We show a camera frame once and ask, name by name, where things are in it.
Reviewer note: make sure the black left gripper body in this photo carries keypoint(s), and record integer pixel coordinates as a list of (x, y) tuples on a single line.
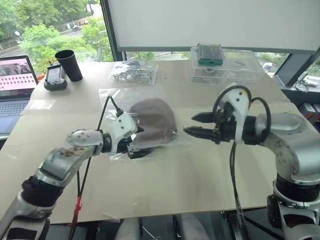
[(125, 148)]

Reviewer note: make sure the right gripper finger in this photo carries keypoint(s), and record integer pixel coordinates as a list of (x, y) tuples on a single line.
[(200, 133), (203, 117)]

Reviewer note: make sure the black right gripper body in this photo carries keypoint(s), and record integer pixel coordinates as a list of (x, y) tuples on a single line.
[(225, 130)]

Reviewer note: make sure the clear plastic bag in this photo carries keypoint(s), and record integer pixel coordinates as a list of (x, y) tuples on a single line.
[(140, 96)]

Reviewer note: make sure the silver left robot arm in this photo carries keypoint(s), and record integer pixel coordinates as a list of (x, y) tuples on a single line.
[(82, 140)]

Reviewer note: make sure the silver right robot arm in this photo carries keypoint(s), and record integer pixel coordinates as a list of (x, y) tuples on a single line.
[(287, 140)]

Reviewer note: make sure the brown cap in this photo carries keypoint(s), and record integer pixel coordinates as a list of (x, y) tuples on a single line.
[(155, 117)]

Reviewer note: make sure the clear bag of metal parts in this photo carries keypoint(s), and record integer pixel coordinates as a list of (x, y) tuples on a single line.
[(135, 72)]

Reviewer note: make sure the small flat clear bag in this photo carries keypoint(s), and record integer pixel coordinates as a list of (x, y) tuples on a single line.
[(40, 104)]

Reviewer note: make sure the clear acrylic drawer organizer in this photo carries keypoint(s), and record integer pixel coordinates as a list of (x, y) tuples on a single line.
[(235, 71)]

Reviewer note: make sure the green tool box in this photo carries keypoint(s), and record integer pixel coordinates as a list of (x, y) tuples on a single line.
[(209, 55)]

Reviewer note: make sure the black storage boxes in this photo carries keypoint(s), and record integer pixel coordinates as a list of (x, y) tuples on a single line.
[(310, 111)]

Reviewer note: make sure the black plastic cup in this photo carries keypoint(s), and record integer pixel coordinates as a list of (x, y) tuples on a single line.
[(69, 65)]

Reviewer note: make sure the white power adapter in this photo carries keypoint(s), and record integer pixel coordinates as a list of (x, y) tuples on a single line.
[(310, 82)]

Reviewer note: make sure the black handheld controller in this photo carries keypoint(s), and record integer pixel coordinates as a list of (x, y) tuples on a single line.
[(55, 78)]

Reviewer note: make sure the grey laptop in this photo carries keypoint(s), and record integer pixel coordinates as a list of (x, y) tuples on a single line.
[(13, 100)]

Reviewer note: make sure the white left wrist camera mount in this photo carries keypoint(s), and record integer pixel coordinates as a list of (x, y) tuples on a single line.
[(122, 126)]

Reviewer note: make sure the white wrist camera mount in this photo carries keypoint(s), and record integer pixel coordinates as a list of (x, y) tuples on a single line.
[(240, 102), (122, 126)]

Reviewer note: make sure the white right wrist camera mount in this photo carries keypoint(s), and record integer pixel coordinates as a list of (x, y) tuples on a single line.
[(240, 102)]

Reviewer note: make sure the dark window frame post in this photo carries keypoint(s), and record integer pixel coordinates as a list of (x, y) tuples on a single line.
[(110, 30)]

